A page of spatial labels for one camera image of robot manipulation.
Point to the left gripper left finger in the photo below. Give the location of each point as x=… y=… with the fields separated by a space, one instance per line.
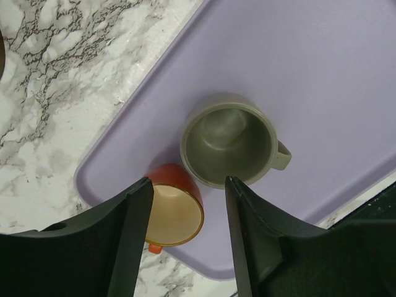
x=95 y=253

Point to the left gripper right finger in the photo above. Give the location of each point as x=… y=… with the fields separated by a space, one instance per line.
x=277 y=254

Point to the dark brown ringed coaster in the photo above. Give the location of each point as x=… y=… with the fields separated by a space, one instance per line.
x=2 y=55

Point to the orange topped blue cup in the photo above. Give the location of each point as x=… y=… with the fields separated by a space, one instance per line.
x=177 y=213

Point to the olive green small mug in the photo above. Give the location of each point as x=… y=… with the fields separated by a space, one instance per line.
x=226 y=134

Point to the lilac plastic tray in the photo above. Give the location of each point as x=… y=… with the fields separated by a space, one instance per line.
x=322 y=71

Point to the black mounting rail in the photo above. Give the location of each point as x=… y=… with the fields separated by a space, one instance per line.
x=382 y=206

